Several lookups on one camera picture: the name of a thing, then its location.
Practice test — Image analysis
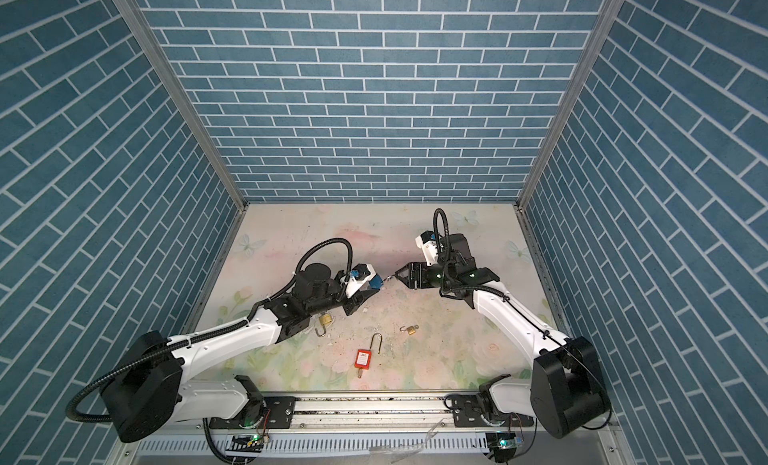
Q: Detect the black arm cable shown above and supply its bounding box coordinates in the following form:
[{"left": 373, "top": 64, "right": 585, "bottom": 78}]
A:
[
  {"left": 432, "top": 208, "right": 613, "bottom": 431},
  {"left": 64, "top": 237, "right": 354, "bottom": 423}
]

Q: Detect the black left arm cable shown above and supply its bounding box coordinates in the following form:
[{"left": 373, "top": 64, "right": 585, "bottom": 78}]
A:
[{"left": 64, "top": 237, "right": 354, "bottom": 423}]

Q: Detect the aluminium right corner post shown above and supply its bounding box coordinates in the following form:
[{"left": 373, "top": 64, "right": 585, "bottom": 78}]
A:
[{"left": 517, "top": 0, "right": 632, "bottom": 211}]

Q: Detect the aluminium corner post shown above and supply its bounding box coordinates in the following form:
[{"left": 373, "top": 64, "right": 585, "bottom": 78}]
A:
[
  {"left": 103, "top": 0, "right": 248, "bottom": 212},
  {"left": 517, "top": 0, "right": 632, "bottom": 211}
]

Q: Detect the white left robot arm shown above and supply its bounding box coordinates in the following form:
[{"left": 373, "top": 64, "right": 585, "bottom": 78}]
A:
[{"left": 100, "top": 263, "right": 383, "bottom": 443}]

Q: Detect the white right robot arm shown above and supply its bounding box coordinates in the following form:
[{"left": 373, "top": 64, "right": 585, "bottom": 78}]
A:
[{"left": 395, "top": 231, "right": 612, "bottom": 438}]

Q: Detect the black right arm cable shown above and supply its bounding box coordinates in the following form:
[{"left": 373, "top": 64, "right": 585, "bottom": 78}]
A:
[{"left": 432, "top": 208, "right": 613, "bottom": 431}]

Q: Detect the aluminium left corner post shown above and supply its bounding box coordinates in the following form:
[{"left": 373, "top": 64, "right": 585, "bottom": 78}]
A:
[{"left": 103, "top": 0, "right": 248, "bottom": 212}]

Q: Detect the blue padlock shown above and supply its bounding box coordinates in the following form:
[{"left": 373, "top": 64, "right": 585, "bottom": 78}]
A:
[{"left": 365, "top": 274, "right": 394, "bottom": 289}]

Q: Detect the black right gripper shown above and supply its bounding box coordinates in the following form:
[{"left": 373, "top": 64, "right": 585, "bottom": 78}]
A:
[{"left": 396, "top": 260, "right": 457, "bottom": 289}]

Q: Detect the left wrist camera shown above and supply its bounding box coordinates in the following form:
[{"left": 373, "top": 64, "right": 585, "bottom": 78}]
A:
[{"left": 337, "top": 263, "right": 377, "bottom": 298}]

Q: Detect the red safety padlock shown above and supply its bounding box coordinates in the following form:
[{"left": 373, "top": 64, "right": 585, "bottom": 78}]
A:
[{"left": 354, "top": 332, "right": 383, "bottom": 378}]

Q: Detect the small brass padlock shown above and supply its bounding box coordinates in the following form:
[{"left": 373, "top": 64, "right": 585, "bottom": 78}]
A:
[{"left": 400, "top": 325, "right": 419, "bottom": 335}]

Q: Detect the brass padlock with key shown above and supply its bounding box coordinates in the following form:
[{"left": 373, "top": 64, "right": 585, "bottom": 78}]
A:
[{"left": 315, "top": 313, "right": 333, "bottom": 337}]

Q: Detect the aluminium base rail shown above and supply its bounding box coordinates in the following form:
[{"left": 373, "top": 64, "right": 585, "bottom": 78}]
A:
[{"left": 104, "top": 391, "right": 637, "bottom": 465}]

